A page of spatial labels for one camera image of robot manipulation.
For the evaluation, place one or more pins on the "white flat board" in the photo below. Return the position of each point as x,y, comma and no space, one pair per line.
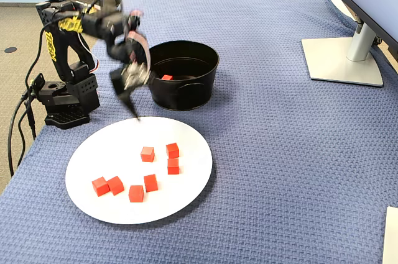
391,236

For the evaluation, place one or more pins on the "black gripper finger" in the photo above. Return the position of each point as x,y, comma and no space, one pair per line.
118,85
138,102

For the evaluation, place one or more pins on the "black metal bucket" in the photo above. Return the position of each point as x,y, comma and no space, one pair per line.
186,96

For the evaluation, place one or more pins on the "silver monitor stand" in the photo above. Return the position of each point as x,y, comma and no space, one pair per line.
342,60

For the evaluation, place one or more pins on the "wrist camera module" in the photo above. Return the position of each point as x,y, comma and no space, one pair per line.
135,76

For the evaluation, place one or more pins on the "black floor disc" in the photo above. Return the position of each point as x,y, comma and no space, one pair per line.
10,50

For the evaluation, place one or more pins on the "red cube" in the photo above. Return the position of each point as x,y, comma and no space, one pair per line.
173,166
100,186
172,150
136,193
150,183
115,185
167,77
147,154

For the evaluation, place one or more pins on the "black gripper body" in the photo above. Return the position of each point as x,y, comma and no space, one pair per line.
133,80

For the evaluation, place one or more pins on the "blue woven cloth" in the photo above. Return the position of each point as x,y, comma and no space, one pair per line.
280,167

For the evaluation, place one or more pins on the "white round plate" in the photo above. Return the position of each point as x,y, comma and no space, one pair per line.
174,202

